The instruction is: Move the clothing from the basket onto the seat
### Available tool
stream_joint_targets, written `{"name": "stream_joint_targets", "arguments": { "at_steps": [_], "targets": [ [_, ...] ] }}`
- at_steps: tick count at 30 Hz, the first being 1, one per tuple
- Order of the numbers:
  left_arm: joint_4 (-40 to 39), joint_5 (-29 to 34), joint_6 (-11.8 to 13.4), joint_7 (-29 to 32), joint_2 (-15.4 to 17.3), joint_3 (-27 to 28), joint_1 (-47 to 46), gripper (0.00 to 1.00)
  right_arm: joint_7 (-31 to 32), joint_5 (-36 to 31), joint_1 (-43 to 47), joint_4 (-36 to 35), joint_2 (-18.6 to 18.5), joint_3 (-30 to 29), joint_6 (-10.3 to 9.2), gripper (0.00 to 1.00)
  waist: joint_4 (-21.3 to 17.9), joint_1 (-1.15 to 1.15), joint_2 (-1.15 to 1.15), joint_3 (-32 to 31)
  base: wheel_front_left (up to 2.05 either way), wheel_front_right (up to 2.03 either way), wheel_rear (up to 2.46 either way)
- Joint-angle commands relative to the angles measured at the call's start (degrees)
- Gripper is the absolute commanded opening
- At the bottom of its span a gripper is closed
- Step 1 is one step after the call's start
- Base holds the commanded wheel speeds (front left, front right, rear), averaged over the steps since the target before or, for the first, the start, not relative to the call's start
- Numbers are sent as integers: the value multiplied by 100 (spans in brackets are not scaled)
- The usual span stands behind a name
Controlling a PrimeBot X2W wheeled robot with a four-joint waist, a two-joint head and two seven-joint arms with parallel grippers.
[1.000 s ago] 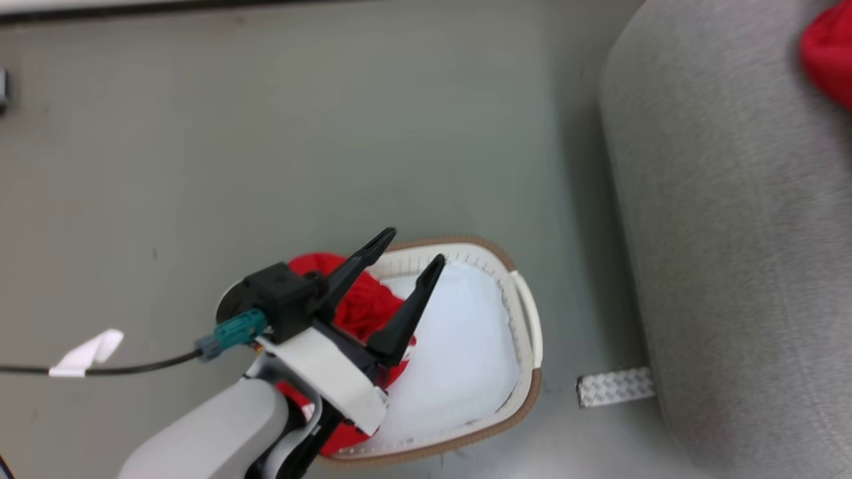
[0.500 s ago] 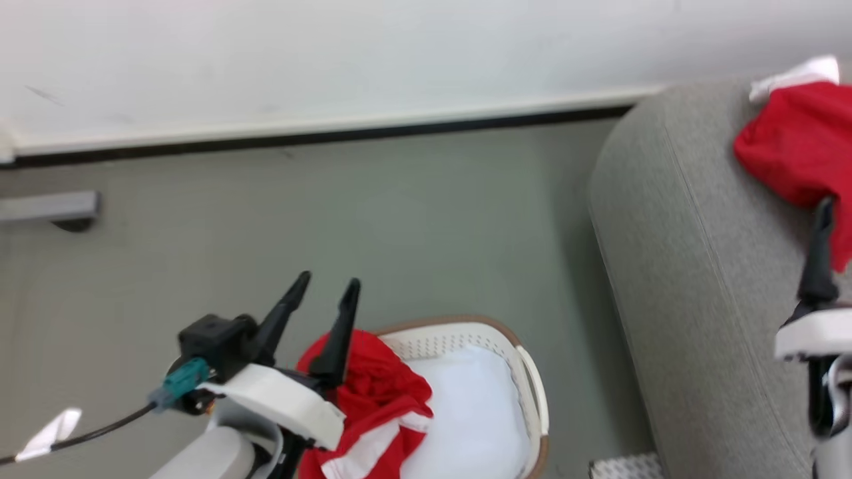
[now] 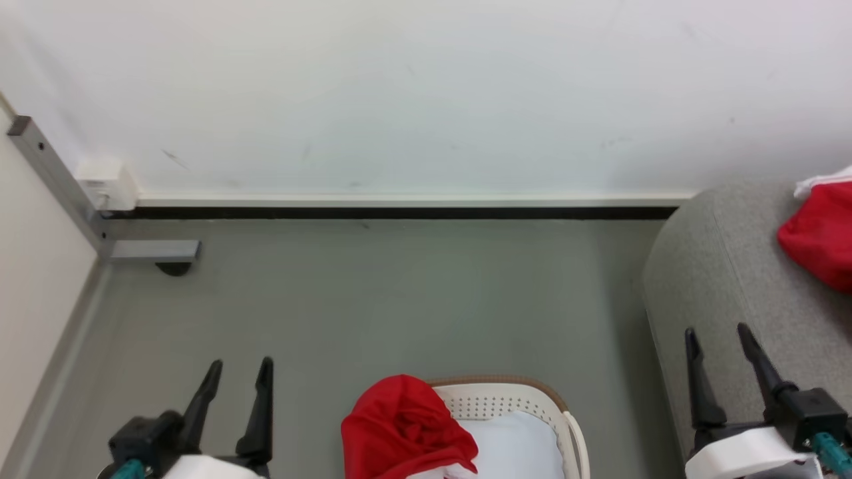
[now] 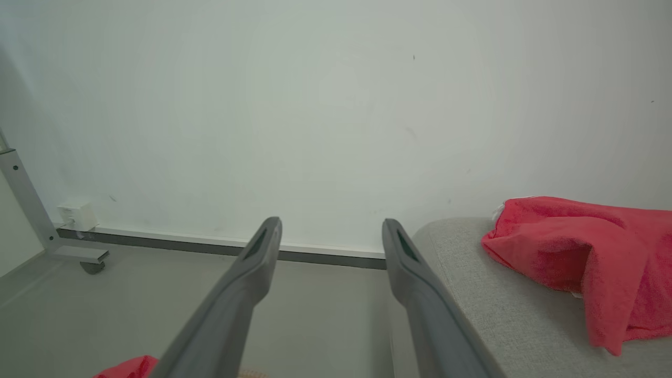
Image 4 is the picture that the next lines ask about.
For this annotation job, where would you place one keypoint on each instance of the red clothing piece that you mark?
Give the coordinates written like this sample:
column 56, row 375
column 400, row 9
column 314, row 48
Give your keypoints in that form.
column 128, row 368

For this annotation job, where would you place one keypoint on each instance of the white wall socket box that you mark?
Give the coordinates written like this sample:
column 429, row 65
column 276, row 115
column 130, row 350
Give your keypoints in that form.
column 79, row 215

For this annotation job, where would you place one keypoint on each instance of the grey fabric sofa seat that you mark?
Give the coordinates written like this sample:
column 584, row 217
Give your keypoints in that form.
column 504, row 315

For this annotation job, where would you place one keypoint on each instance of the red fleece garment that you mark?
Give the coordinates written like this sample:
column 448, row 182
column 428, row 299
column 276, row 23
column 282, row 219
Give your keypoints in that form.
column 593, row 257

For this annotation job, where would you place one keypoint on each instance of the grey metal wheeled stand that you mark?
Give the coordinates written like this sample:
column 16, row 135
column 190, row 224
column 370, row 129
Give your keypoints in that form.
column 31, row 210

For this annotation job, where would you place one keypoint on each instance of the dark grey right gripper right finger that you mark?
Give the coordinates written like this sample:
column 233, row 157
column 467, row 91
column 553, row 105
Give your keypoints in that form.
column 428, row 315

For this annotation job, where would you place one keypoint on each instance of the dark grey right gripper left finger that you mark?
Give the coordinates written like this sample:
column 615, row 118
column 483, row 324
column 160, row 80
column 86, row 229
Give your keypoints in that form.
column 226, row 315

